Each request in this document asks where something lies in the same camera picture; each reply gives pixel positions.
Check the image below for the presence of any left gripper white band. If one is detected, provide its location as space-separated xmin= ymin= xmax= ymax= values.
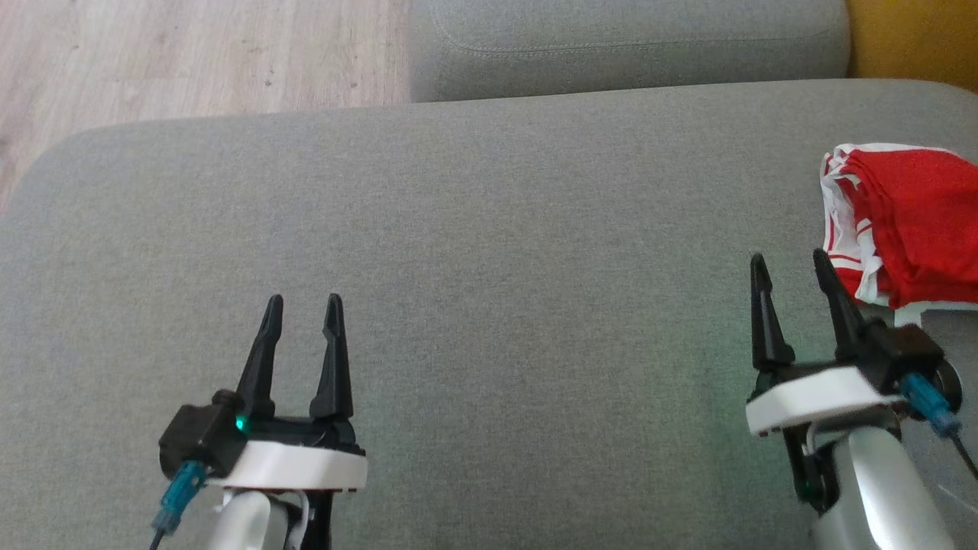
xmin=206 ymin=293 xmax=368 ymax=550

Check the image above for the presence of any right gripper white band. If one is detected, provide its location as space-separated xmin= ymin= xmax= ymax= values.
xmin=746 ymin=248 xmax=906 ymax=509

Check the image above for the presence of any red white basketball jersey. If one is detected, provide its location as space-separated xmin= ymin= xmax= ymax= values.
xmin=821 ymin=143 xmax=978 ymax=318

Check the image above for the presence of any grey fabric sofa seat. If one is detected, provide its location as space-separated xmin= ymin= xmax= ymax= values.
xmin=0 ymin=79 xmax=978 ymax=550

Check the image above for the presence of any grey fabric sofa cushion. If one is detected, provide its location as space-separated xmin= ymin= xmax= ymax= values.
xmin=410 ymin=0 xmax=851 ymax=102

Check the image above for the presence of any right cable with blue connector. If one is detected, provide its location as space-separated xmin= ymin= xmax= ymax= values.
xmin=900 ymin=374 xmax=978 ymax=482

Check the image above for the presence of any cable with blue connector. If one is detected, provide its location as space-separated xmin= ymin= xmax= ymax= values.
xmin=900 ymin=374 xmax=978 ymax=482
xmin=151 ymin=461 xmax=209 ymax=550

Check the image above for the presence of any left cable with blue connector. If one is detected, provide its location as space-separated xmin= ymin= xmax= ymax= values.
xmin=151 ymin=461 xmax=209 ymax=550

